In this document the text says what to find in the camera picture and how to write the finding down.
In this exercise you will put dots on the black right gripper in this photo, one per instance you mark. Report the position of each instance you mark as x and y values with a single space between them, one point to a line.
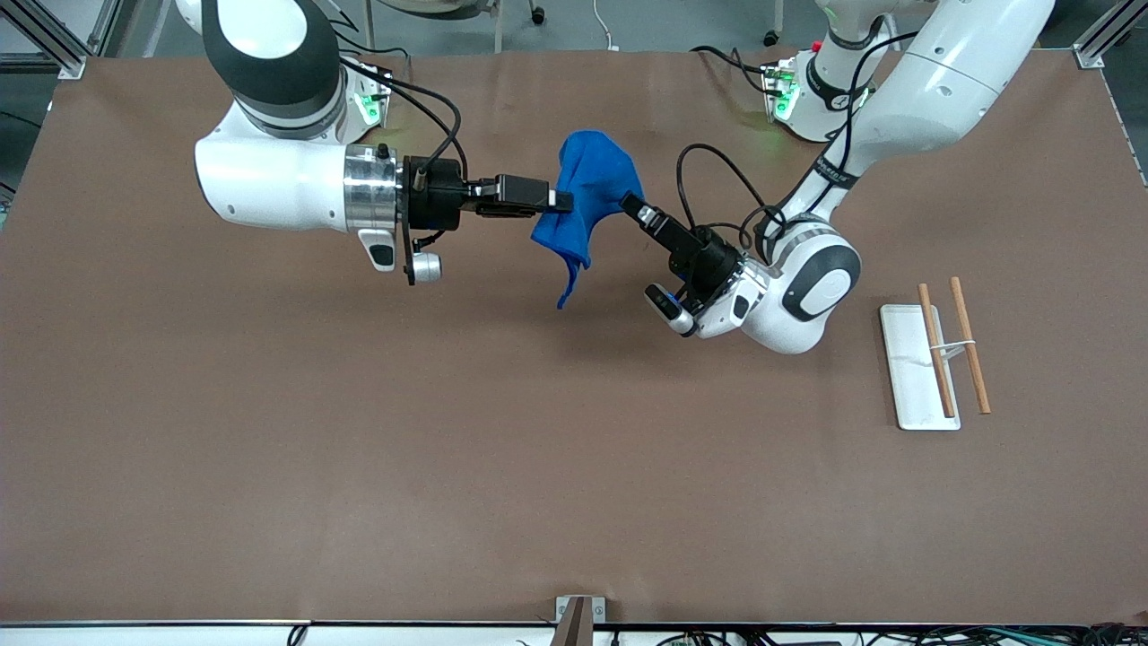
440 199

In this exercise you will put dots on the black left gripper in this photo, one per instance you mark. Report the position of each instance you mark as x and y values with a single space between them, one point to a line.
708 259

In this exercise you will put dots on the blue microfibre towel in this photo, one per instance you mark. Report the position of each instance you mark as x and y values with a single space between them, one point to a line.
583 179

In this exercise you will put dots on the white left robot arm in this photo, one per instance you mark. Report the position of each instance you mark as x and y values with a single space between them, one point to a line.
942 81

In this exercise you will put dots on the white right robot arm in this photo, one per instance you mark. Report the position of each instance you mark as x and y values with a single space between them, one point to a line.
269 179

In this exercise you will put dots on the white towel rack wooden bars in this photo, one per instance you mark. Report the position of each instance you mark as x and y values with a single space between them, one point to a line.
915 377

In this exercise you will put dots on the grey metal chair leg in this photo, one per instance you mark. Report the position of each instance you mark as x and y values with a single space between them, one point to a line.
499 27
369 27

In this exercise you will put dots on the grey metal camera bracket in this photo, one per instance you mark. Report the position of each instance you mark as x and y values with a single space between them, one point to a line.
578 619

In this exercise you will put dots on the aluminium frame profile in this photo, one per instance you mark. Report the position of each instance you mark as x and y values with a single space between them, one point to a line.
1099 40
54 49

